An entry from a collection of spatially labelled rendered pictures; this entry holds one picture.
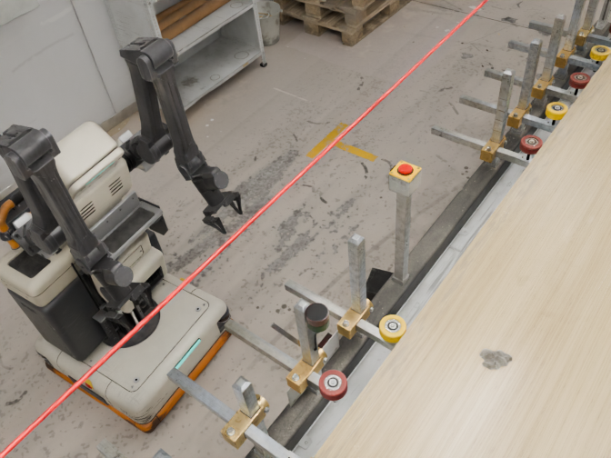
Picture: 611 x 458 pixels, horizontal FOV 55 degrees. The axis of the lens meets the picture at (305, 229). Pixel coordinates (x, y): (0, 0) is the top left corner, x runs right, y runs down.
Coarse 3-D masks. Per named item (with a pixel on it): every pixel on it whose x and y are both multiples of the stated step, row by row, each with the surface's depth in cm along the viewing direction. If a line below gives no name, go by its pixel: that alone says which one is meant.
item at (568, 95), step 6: (486, 72) 273; (492, 72) 272; (498, 72) 271; (492, 78) 273; (498, 78) 271; (516, 78) 266; (522, 78) 266; (516, 84) 267; (534, 84) 262; (546, 90) 260; (552, 90) 258; (558, 90) 258; (564, 90) 257; (558, 96) 258; (564, 96) 257; (570, 96) 255; (576, 96) 253
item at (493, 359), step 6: (486, 348) 165; (480, 354) 164; (486, 354) 163; (492, 354) 162; (498, 354) 163; (504, 354) 163; (486, 360) 162; (492, 360) 162; (498, 360) 161; (504, 360) 161; (510, 360) 162; (486, 366) 161; (492, 366) 161; (498, 366) 161
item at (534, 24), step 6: (534, 24) 297; (540, 24) 296; (546, 24) 295; (540, 30) 297; (546, 30) 295; (564, 30) 290; (588, 36) 284; (594, 36) 283; (600, 36) 283; (594, 42) 284; (600, 42) 282; (606, 42) 280
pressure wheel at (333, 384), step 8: (320, 376) 164; (328, 376) 164; (336, 376) 163; (344, 376) 163; (320, 384) 162; (328, 384) 162; (336, 384) 162; (344, 384) 161; (320, 392) 163; (328, 392) 160; (336, 392) 160; (344, 392) 161; (336, 400) 162
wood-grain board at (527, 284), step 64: (576, 128) 227; (512, 192) 207; (576, 192) 204; (512, 256) 187; (576, 256) 185; (448, 320) 173; (512, 320) 171; (576, 320) 169; (384, 384) 161; (448, 384) 159; (512, 384) 157; (576, 384) 156; (320, 448) 150; (384, 448) 149; (448, 448) 147; (512, 448) 146; (576, 448) 145
